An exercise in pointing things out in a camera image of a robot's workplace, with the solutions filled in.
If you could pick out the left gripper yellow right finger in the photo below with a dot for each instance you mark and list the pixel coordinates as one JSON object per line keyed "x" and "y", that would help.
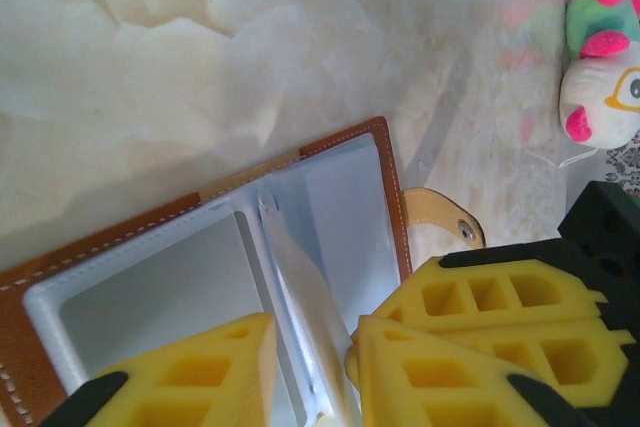
{"x": 450, "y": 392}

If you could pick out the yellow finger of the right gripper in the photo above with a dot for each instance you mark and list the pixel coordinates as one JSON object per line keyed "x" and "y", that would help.
{"x": 500, "y": 297}
{"x": 575, "y": 357}

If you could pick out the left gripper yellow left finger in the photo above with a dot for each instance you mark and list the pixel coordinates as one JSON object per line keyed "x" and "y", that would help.
{"x": 200, "y": 387}

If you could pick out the brown leather card holder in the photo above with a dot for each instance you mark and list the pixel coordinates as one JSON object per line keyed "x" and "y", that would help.
{"x": 340, "y": 197}

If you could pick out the white plush toy, pink paws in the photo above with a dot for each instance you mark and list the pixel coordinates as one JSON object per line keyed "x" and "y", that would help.
{"x": 600, "y": 97}

